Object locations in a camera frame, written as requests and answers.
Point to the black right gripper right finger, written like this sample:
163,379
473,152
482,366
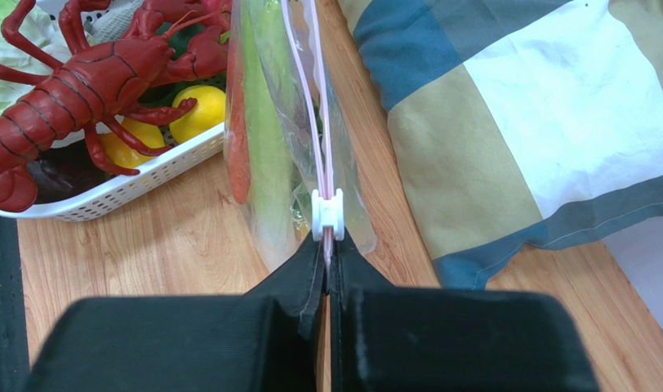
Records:
390,338

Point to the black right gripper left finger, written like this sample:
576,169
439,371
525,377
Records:
265,339

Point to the clear pink zip top bag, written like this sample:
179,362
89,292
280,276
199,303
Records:
323,158

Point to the orange carrot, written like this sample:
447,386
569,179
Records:
237,153

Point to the green celery stalk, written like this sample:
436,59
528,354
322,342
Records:
269,93

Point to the white plastic basket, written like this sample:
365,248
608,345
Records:
121,189

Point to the yellow bell pepper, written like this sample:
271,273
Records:
208,112

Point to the checkered blue beige pillow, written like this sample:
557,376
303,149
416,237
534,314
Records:
518,123

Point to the dark purple fruit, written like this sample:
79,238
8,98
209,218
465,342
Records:
65,172

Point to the red toy lobster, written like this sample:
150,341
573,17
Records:
166,42

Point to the grey toy fish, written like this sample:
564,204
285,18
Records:
112,23

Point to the green cabbage leaf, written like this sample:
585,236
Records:
43,32

